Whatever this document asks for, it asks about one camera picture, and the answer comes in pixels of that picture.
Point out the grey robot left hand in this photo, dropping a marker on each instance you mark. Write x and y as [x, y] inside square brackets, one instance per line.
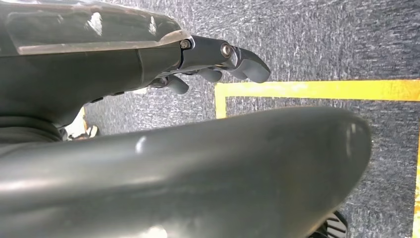
[197, 170]

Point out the white orange object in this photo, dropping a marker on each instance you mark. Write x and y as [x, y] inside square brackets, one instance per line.
[78, 128]

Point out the yellow floor tape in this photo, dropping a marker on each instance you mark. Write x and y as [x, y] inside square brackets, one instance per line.
[295, 90]

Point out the black white striped object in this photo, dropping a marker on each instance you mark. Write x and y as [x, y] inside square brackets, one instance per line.
[334, 226]

